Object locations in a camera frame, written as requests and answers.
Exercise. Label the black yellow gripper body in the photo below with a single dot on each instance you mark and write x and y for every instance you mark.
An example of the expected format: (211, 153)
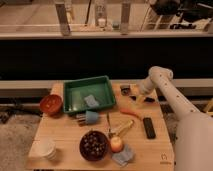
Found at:
(126, 90)

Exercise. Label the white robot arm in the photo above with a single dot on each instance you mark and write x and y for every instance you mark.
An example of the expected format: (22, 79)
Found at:
(194, 143)

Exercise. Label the black remote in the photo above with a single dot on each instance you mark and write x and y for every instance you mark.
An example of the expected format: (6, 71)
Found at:
(149, 129)

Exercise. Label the blue sponge in tray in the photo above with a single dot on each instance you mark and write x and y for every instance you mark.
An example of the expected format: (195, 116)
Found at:
(91, 101)

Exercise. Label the green plastic tray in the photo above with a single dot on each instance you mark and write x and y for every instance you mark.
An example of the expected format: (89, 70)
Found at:
(75, 91)

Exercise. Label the apple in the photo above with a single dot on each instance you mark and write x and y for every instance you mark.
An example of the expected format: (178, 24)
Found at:
(116, 144)

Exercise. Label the dark brown bowl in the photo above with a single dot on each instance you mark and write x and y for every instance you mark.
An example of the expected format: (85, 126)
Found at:
(93, 146)

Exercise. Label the blue cloth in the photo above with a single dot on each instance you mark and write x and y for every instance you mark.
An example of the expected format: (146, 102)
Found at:
(123, 157)

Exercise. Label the red bowl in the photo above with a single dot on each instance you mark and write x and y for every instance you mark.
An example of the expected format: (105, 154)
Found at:
(51, 104)

